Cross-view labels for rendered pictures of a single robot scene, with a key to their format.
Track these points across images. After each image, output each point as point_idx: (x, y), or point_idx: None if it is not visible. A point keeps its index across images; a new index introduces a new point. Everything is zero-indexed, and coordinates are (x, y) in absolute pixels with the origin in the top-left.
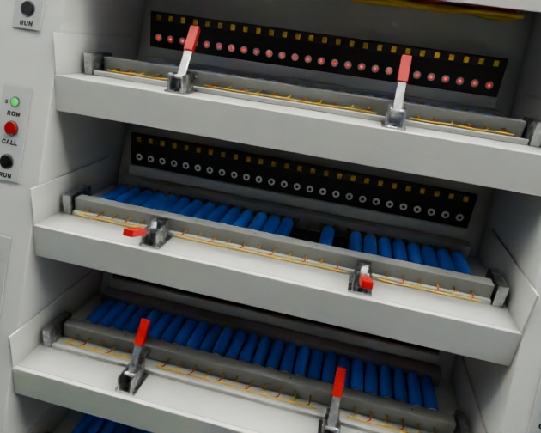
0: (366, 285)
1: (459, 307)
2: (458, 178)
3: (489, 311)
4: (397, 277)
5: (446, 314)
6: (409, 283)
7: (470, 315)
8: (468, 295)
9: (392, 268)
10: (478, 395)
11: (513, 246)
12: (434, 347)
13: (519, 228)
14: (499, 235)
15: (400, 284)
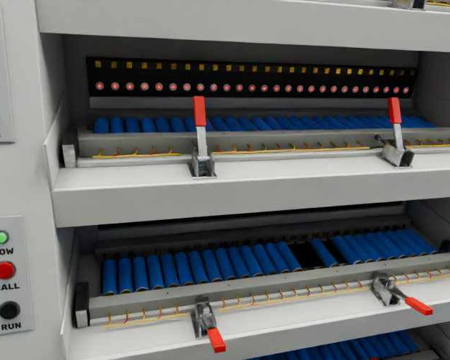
0: (428, 313)
1: (449, 286)
2: (447, 194)
3: None
4: (398, 274)
5: (449, 297)
6: (408, 277)
7: None
8: (446, 271)
9: (396, 270)
10: (446, 330)
11: None
12: (441, 321)
13: None
14: (432, 208)
15: (408, 282)
